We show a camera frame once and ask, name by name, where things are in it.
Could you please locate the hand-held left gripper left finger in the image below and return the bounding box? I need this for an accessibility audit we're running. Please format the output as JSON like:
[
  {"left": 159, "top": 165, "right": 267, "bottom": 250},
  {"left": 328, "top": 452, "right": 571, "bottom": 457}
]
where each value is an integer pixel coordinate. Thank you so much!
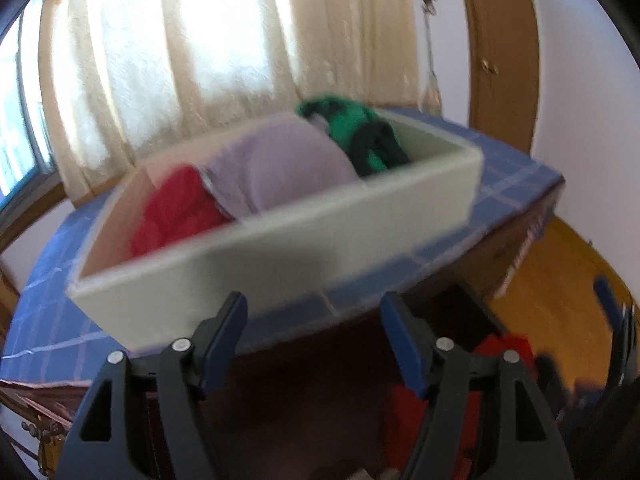
[{"left": 57, "top": 291, "right": 249, "bottom": 480}]

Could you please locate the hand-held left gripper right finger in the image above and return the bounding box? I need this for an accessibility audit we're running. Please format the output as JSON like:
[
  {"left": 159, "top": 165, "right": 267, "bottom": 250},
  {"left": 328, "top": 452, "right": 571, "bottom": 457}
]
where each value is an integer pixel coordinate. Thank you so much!
[{"left": 379, "top": 291, "right": 576, "bottom": 480}]

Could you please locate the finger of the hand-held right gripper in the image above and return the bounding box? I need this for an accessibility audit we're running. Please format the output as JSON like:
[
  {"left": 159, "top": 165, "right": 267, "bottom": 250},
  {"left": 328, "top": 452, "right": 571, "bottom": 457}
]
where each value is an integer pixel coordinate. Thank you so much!
[
  {"left": 535, "top": 352, "right": 568, "bottom": 406},
  {"left": 592, "top": 275, "right": 640, "bottom": 391}
]

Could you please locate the bright red underwear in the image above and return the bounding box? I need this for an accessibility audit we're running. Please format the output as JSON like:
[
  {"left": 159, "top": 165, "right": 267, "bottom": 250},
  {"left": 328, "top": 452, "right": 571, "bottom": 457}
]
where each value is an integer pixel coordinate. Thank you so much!
[{"left": 385, "top": 332, "right": 538, "bottom": 480}]

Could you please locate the wooden drawer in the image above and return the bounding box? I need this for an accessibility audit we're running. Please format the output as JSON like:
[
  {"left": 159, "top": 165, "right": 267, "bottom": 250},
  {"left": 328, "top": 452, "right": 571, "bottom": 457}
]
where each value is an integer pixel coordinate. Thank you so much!
[{"left": 200, "top": 280, "right": 561, "bottom": 480}]

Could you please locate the white cardboard box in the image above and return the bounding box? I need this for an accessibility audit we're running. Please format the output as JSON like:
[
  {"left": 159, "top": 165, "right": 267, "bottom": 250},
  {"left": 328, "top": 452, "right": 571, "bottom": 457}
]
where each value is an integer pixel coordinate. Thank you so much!
[{"left": 67, "top": 105, "right": 486, "bottom": 353}]

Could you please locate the dark red underwear silver trim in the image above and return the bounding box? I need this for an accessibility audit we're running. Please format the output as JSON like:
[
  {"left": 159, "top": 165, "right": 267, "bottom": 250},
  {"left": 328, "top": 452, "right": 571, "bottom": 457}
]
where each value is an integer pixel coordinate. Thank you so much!
[{"left": 131, "top": 165, "right": 236, "bottom": 261}]

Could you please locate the grey bra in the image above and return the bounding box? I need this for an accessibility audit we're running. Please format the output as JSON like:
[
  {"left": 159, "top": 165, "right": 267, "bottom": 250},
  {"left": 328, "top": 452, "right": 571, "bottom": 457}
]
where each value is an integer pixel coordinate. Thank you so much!
[{"left": 202, "top": 115, "right": 361, "bottom": 221}]

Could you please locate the green and black underwear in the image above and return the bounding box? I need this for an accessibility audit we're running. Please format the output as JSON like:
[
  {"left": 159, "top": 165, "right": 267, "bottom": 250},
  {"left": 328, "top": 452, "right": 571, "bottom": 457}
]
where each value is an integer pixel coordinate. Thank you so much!
[{"left": 295, "top": 92, "right": 413, "bottom": 178}]

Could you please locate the pink patterned cloth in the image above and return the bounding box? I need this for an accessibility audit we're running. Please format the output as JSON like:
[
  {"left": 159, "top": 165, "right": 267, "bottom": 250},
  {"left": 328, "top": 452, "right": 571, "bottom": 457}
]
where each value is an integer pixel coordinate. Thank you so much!
[{"left": 500, "top": 210, "right": 556, "bottom": 296}]

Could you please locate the dark wooden desk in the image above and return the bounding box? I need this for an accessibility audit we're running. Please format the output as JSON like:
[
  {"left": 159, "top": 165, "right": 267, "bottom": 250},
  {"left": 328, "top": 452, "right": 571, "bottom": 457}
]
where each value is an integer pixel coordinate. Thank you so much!
[{"left": 0, "top": 185, "right": 566, "bottom": 480}]

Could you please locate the blue tiled tabletop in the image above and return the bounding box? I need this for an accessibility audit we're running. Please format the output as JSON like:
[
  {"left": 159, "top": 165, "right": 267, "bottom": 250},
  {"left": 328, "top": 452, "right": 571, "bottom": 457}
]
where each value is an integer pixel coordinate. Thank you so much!
[{"left": 0, "top": 105, "right": 568, "bottom": 386}]

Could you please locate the pink striped cloth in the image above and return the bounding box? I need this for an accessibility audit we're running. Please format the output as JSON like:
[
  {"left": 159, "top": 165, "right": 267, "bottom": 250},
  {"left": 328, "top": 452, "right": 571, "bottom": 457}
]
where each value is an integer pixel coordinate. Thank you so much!
[{"left": 0, "top": 377, "right": 81, "bottom": 416}]

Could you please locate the brown wooden door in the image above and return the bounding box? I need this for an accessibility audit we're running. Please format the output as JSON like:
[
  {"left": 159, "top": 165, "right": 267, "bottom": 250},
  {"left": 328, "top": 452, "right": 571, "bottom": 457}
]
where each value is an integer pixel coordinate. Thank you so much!
[{"left": 455, "top": 0, "right": 543, "bottom": 156}]

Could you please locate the cream patterned curtain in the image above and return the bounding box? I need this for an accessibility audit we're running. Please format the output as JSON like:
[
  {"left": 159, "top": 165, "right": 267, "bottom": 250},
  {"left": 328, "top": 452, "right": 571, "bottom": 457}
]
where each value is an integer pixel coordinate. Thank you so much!
[{"left": 37, "top": 0, "right": 423, "bottom": 208}]

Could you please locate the window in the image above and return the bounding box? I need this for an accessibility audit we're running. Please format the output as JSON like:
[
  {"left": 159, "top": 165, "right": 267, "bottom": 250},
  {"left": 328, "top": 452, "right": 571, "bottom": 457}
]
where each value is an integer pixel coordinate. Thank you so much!
[{"left": 0, "top": 10, "right": 58, "bottom": 211}]

